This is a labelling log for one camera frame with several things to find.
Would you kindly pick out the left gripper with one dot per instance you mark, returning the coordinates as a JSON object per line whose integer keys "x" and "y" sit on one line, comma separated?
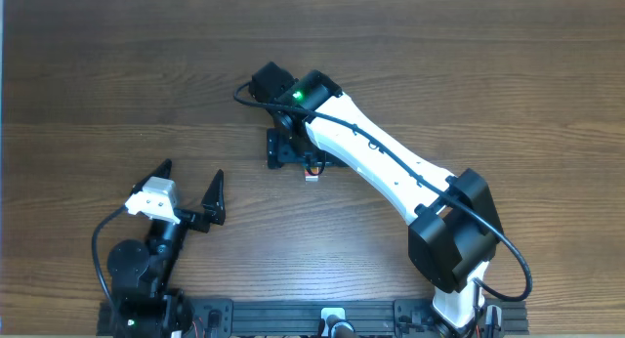
{"x": 195, "y": 221}

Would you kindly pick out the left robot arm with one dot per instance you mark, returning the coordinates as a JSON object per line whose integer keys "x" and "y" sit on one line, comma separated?
{"x": 141, "y": 265}

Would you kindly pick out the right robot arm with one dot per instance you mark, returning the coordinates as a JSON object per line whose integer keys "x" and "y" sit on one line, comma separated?
{"x": 381, "y": 162}

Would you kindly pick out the white cube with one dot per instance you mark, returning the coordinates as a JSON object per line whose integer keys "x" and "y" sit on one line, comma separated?
{"x": 312, "y": 179}

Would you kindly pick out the red cube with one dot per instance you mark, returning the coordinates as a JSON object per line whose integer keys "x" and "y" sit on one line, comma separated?
{"x": 312, "y": 172}

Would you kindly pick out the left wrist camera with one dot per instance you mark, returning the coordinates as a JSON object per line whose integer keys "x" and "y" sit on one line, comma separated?
{"x": 154, "y": 201}

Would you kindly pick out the mounting rail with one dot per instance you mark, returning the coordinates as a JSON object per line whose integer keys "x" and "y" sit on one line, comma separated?
{"x": 278, "y": 318}

